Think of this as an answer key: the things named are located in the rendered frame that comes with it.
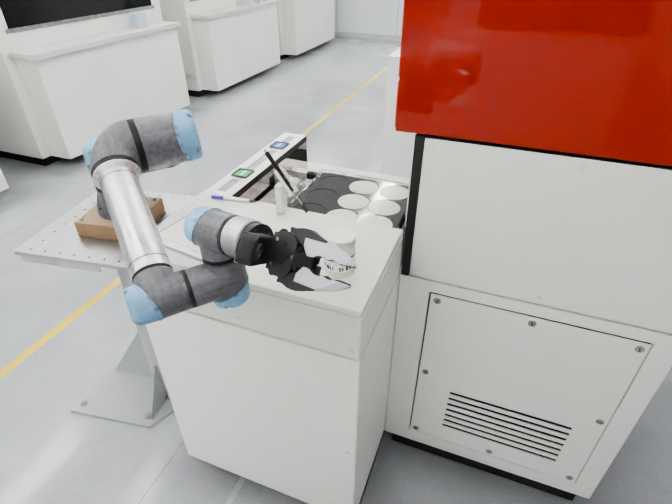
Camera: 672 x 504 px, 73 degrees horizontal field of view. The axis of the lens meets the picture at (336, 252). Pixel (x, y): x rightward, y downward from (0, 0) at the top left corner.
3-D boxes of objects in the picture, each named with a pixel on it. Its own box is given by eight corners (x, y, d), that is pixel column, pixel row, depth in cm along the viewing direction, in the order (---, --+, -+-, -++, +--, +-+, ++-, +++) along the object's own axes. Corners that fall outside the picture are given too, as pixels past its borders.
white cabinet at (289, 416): (418, 335, 221) (440, 184, 174) (352, 535, 147) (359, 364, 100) (299, 304, 240) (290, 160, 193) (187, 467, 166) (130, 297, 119)
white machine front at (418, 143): (454, 164, 188) (471, 62, 166) (408, 275, 126) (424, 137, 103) (447, 163, 189) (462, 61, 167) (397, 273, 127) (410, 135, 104)
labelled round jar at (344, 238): (358, 264, 106) (360, 229, 101) (348, 281, 101) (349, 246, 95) (331, 257, 108) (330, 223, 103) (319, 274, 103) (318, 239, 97)
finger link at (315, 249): (374, 250, 68) (325, 242, 73) (355, 245, 63) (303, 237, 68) (370, 271, 68) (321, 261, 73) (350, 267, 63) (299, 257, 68)
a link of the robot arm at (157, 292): (66, 117, 95) (127, 312, 74) (122, 108, 99) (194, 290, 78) (82, 157, 104) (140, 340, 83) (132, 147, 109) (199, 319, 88)
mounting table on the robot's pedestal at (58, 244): (28, 284, 143) (11, 251, 136) (113, 216, 179) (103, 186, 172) (157, 304, 136) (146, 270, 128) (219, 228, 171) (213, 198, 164)
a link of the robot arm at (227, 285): (192, 302, 90) (178, 255, 85) (245, 283, 95) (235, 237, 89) (202, 323, 84) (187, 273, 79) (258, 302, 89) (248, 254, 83)
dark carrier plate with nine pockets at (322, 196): (417, 189, 153) (418, 187, 153) (390, 240, 127) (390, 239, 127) (324, 173, 164) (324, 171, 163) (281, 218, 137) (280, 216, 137)
